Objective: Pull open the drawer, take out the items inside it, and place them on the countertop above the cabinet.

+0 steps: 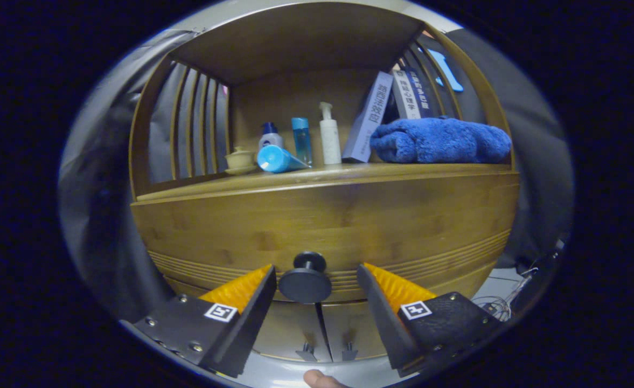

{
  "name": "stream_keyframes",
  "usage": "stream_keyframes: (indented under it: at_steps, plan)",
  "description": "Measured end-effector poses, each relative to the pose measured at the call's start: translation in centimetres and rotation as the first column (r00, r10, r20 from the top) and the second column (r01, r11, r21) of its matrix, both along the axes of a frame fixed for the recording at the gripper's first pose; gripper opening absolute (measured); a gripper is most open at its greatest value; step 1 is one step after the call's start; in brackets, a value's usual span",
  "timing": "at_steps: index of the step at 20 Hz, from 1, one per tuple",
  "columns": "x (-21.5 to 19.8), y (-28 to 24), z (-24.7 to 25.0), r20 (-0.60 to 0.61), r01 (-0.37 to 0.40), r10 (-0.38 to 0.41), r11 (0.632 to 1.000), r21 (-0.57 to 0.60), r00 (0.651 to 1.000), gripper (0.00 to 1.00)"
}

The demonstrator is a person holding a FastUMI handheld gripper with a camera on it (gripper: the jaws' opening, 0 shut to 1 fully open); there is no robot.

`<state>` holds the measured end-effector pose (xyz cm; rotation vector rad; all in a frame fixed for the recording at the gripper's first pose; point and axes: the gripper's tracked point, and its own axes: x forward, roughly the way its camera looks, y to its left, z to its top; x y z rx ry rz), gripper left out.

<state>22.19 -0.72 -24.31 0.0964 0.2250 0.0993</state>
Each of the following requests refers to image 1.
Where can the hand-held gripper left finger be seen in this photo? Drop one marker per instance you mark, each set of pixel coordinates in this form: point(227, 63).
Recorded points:
point(252, 318)

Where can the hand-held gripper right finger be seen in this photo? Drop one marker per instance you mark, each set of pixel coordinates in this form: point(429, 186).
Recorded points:
point(384, 318)

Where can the wooden drawer with black knob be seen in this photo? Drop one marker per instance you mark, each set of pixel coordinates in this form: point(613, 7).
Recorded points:
point(322, 221)

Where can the blue tube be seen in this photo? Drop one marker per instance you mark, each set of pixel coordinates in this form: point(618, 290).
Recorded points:
point(276, 159)

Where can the wooden cabinet door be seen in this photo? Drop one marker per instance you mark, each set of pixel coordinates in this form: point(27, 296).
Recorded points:
point(349, 323)
point(290, 328)

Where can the wooden countertop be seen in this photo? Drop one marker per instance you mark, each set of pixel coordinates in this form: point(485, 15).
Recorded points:
point(349, 171)

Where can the wooden cabinet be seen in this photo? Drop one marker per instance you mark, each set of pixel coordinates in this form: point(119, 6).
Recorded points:
point(295, 43)

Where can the beige lidded tea cup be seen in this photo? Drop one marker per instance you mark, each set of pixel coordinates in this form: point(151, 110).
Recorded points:
point(239, 160)

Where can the white bottle with blue cap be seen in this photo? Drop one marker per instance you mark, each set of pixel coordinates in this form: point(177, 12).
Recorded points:
point(270, 139)

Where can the teal glass bottle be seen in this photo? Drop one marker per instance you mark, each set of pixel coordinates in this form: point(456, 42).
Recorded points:
point(301, 140)

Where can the blue towel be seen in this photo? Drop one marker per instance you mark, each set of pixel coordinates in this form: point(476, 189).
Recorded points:
point(440, 141)

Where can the white pump bottle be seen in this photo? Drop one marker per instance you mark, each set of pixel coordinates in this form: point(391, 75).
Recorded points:
point(330, 140)

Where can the black backdrop cloth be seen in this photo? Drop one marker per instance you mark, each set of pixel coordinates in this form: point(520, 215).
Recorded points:
point(96, 215)

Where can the pale lilac book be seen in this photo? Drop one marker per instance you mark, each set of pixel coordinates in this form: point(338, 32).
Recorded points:
point(368, 118)

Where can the white spine book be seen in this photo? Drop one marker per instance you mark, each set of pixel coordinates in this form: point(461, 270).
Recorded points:
point(407, 97)

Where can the dark blue book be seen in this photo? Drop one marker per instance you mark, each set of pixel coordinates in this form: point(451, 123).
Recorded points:
point(424, 97)

